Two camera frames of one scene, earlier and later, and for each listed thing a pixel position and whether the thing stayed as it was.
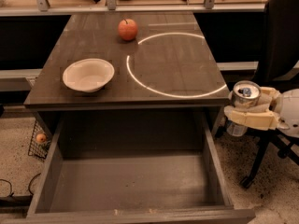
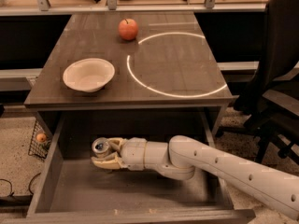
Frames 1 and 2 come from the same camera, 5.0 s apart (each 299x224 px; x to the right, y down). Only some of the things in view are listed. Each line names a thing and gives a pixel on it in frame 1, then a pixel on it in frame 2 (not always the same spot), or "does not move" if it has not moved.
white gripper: (290, 109) to (133, 153)
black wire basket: (40, 141) does not move
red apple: (127, 29) does not move
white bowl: (88, 75) does not move
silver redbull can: (245, 93) to (100, 147)
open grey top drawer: (133, 167) does not move
